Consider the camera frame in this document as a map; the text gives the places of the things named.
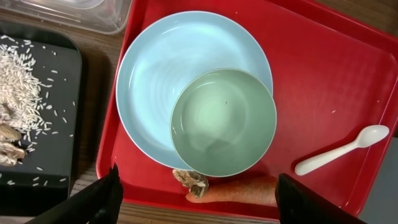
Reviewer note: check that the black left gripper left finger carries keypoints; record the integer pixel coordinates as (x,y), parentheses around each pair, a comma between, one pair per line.
(99,203)

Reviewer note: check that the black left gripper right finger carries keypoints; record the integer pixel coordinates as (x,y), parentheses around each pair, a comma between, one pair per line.
(297,204)

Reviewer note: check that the green bowl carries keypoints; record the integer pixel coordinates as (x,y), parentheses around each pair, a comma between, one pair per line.
(223,122)

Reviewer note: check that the black waste tray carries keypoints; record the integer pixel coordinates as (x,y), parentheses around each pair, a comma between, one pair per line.
(45,176)

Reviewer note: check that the grey dishwasher rack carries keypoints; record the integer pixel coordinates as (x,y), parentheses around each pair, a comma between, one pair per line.
(381,205)

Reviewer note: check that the clear plastic waste bin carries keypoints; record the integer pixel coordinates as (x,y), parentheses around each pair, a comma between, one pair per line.
(102,16)

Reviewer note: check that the orange carrot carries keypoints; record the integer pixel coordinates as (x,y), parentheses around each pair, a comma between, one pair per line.
(259,191)

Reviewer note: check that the white plastic spoon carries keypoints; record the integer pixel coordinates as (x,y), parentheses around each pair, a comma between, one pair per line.
(366,137)

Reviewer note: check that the rice and food scraps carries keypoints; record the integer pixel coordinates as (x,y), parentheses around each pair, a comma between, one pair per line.
(20,103)

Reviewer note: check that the red serving tray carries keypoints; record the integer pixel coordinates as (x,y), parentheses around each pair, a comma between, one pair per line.
(332,77)

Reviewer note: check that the light blue plate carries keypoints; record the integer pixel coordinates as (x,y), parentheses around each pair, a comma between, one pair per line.
(164,58)

